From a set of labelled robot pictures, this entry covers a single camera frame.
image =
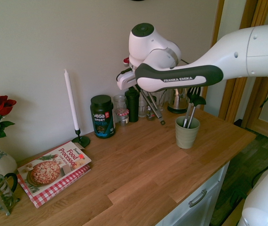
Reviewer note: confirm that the red wrist cap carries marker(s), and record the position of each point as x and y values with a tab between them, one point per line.
126	61

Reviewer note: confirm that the clear glass jar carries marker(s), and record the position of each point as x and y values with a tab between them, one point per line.
120	102

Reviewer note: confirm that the stainless steel kettle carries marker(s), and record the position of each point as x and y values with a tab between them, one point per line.
178	103

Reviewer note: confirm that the small jar red gingham lid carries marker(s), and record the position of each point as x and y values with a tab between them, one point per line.
122	117

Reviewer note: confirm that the Food Processor cookbook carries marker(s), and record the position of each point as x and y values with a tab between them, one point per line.
54	167

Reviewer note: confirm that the clear drinking glass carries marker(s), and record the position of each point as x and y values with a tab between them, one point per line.
142	108

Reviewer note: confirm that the red checkered book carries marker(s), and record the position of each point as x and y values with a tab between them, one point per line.
44	198

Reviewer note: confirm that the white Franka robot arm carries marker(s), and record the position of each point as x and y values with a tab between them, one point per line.
242	58

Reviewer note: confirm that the white kitchen cabinet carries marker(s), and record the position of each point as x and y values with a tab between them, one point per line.
195	212

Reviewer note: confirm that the white floral jug vase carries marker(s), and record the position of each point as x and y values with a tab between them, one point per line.
0	162

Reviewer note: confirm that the wide wooden door frame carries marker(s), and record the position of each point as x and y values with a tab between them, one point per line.
251	14

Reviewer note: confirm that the green lid spice jar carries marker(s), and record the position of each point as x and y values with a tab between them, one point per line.
149	115

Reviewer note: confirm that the black steel tongs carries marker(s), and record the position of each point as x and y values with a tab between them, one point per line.
156	113

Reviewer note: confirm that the black round wall object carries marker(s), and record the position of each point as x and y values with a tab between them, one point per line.
137	0

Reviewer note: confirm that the black Vega protein tub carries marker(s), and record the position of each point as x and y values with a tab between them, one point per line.
102	117

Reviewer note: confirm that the black candle holder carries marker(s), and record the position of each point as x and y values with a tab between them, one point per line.
81	140

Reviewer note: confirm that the black slotted spatula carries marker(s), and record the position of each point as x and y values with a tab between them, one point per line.
190	97

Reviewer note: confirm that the narrow wooden wall trim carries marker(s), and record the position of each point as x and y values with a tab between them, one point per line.
218	18

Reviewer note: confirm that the green ribbed ceramic utensil holder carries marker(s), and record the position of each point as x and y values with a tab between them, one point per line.
186	137

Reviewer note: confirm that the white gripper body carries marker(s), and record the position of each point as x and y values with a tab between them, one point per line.
127	81

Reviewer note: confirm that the tall white candle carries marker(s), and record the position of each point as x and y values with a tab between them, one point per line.
71	99

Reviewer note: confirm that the black shaker bottle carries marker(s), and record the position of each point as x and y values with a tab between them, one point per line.
132	106

